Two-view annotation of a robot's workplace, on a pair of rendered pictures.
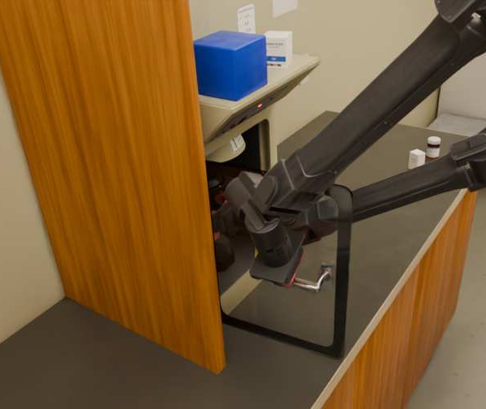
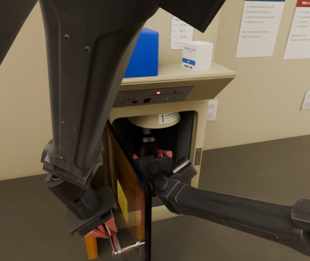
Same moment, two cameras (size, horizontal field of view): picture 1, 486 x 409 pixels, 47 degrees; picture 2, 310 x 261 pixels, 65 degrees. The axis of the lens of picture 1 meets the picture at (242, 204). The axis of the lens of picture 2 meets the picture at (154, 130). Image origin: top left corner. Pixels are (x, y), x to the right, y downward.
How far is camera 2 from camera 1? 0.69 m
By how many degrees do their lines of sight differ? 32
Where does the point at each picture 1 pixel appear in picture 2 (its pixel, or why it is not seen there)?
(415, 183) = (250, 217)
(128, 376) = (56, 226)
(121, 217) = not seen: hidden behind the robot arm
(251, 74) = (134, 61)
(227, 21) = (159, 23)
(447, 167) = (287, 220)
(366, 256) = (256, 244)
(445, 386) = not seen: outside the picture
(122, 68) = not seen: hidden behind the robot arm
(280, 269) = (78, 221)
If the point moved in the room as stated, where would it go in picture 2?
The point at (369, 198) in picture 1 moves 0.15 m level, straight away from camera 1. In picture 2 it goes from (211, 205) to (253, 177)
